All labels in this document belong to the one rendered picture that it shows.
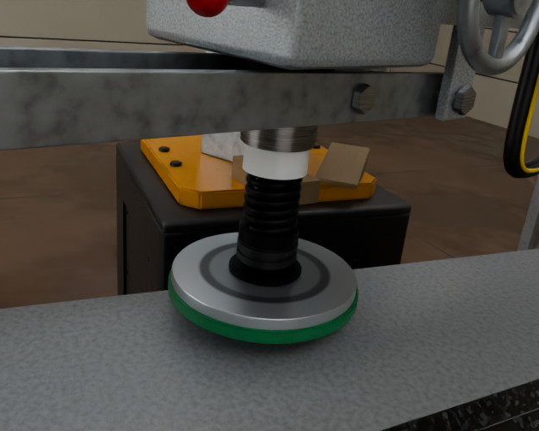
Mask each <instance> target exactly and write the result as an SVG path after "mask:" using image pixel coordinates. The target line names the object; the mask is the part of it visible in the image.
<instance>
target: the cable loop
mask: <svg viewBox="0 0 539 431"><path fill-rule="evenodd" d="M538 92H539V32H538V34H537V35H536V38H535V39H534V41H533V43H532V45H531V46H530V48H529V49H528V50H527V52H526V53H525V56H524V62H523V66H522V69H521V73H520V76H519V80H518V86H517V90H516V93H515V97H514V100H513V104H512V111H511V114H510V119H509V122H508V127H507V130H506V139H505V144H504V151H503V162H504V167H505V170H506V172H507V173H508V174H509V175H511V176H512V177H513V178H517V179H521V178H529V177H532V176H535V175H537V174H539V156H538V157H536V158H535V159H533V160H530V161H528V162H524V151H525V146H526V141H527V137H528V132H529V129H530V122H531V118H532V115H533V111H534V108H535V104H536V99H537V95H538Z"/></svg>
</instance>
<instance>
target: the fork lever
mask: <svg viewBox="0 0 539 431"><path fill-rule="evenodd" d="M235 61H236V57H233V56H227V55H223V54H219V53H201V52H176V51H151V50H102V49H77V48H51V47H26V46H1V45H0V151H11V150H21V149H32V148H43V147H53V146H64V145H84V144H96V143H106V142H116V141H128V140H138V139H159V138H169V137H180V136H191V135H201V134H213V133H233V132H244V131H254V130H265V129H276V128H287V127H307V126H318V125H328V124H339V123H350V122H361V121H381V120H392V119H403V118H413V117H425V116H435V112H436V107H437V103H438V98H439V94H440V90H441V83H442V78H443V74H444V72H386V69H387V68H341V69H335V71H293V70H235ZM476 95H477V94H476V92H475V91H474V89H473V88H472V86H468V85H465V86H464V87H463V88H462V89H460V90H459V91H458V92H457V95H456V97H455V99H454V108H455V109H456V111H457V112H458V113H459V115H466V114H467V113H468V112H469V111H470V110H471V109H472V108H473V106H474V103H475V99H476Z"/></svg>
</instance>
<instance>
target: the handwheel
mask: <svg viewBox="0 0 539 431"><path fill-rule="evenodd" d="M480 2H483V7H484V8H485V11H486V12H487V14H488V15H493V16H495V23H494V26H493V31H492V35H491V39H490V43H489V50H488V53H487V52H486V51H485V49H484V47H483V43H482V40H481V36H480V30H479V7H480ZM526 11H527V12H526ZM525 12H526V15H525V17H524V20H523V22H522V24H521V26H520V28H519V30H518V32H517V33H516V35H515V37H514V38H513V40H512V42H511V43H510V44H509V45H508V46H507V47H506V48H505V45H506V38H507V34H508V30H509V26H510V23H511V19H512V18H519V17H520V16H521V15H523V14H524V13H525ZM457 32H458V39H459V46H460V49H461V51H462V54H463V56H464V58H465V60H466V61H467V63H468V64H469V66H470V67H471V68H472V69H473V70H475V71H476V72H478V73H480V74H483V75H488V76H491V75H498V74H502V73H504V72H506V71H507V70H508V69H510V68H512V67H513V66H514V65H515V64H517V63H518V62H519V61H520V59H521V58H522V57H523V56H524V54H525V53H526V52H527V50H528V49H529V48H530V46H531V45H532V43H533V41H534V39H535V38H536V35H537V34H538V32H539V0H458V4H457Z"/></svg>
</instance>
